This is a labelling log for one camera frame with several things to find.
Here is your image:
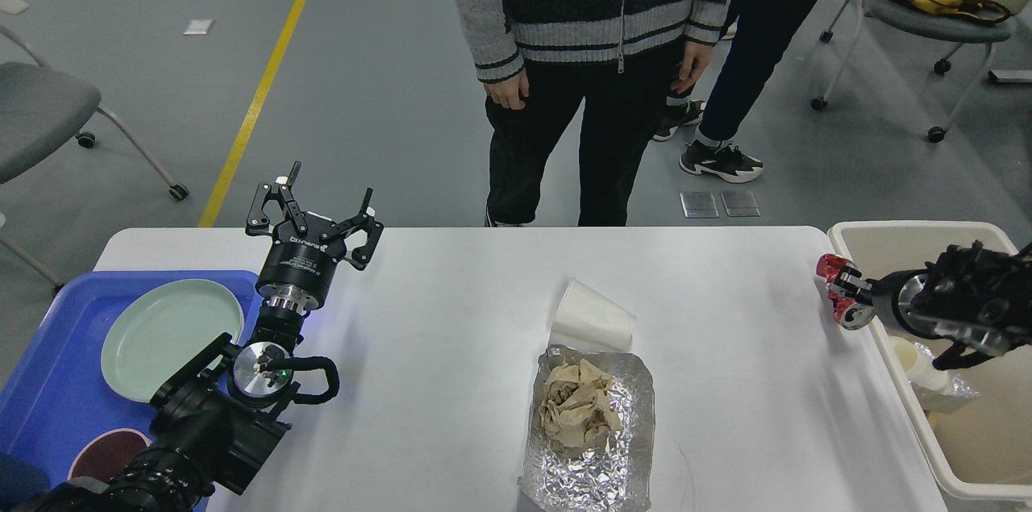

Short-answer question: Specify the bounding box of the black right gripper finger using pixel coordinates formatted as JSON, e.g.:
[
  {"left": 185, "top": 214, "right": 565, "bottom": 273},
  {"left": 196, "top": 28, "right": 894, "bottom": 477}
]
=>
[{"left": 826, "top": 266, "right": 876, "bottom": 310}]

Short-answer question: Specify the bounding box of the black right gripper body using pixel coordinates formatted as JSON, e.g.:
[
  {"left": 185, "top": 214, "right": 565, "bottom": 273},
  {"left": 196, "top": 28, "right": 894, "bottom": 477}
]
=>
[{"left": 870, "top": 270, "right": 928, "bottom": 339}]

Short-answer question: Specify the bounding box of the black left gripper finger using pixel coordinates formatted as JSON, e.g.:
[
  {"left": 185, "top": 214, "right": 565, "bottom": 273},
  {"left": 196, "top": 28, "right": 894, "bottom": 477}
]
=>
[
  {"left": 246, "top": 160, "right": 310, "bottom": 239},
  {"left": 322, "top": 189, "right": 385, "bottom": 271}
]

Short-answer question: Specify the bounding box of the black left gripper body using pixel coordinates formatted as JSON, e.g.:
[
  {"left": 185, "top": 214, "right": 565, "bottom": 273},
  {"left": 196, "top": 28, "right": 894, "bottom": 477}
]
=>
[{"left": 256, "top": 234, "right": 349, "bottom": 311}]

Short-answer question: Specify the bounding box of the red foil wrapper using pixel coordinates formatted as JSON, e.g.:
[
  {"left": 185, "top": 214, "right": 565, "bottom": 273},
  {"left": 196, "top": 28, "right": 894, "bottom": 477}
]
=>
[{"left": 816, "top": 252, "right": 875, "bottom": 331}]

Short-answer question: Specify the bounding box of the green plate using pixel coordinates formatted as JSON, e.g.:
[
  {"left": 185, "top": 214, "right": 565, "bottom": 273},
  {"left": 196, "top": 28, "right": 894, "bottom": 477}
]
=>
[{"left": 100, "top": 278, "right": 246, "bottom": 402}]

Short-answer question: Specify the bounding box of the aluminium foil sheet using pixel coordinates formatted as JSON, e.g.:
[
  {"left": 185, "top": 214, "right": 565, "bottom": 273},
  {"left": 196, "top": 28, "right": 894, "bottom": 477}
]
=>
[{"left": 518, "top": 344, "right": 655, "bottom": 511}]

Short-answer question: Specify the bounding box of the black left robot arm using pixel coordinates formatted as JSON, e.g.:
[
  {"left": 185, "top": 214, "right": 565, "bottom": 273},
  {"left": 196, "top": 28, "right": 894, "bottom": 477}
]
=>
[{"left": 10, "top": 162, "right": 384, "bottom": 511}]

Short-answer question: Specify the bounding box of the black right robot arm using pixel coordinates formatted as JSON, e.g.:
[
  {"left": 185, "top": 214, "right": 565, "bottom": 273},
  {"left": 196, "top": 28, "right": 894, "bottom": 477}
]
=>
[{"left": 816, "top": 241, "right": 1031, "bottom": 370}]

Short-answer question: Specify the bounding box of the beige plastic bin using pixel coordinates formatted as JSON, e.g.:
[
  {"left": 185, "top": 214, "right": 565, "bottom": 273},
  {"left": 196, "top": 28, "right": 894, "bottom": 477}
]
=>
[{"left": 828, "top": 219, "right": 1031, "bottom": 511}]

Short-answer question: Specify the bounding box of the grey chair left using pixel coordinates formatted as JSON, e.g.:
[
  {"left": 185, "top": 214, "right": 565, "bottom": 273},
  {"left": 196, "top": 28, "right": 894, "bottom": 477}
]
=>
[{"left": 0, "top": 22, "right": 189, "bottom": 287}]

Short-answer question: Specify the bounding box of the blue plastic tray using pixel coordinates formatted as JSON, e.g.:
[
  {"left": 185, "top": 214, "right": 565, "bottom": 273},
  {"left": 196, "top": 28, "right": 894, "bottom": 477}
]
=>
[{"left": 1, "top": 270, "right": 262, "bottom": 486}]

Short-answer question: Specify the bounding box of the crumpled brown paper on foil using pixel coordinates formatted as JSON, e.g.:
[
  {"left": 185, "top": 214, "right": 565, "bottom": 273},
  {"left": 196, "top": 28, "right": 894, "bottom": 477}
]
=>
[{"left": 537, "top": 358, "right": 623, "bottom": 452}]

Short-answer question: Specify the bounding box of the person in dark jeans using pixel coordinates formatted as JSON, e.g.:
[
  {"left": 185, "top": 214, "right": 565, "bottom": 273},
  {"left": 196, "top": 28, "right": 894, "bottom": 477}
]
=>
[{"left": 653, "top": 0, "right": 817, "bottom": 184}]

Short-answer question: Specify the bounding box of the person in black trousers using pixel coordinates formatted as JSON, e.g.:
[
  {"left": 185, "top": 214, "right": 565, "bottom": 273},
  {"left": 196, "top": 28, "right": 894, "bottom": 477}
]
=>
[{"left": 455, "top": 0, "right": 730, "bottom": 227}]

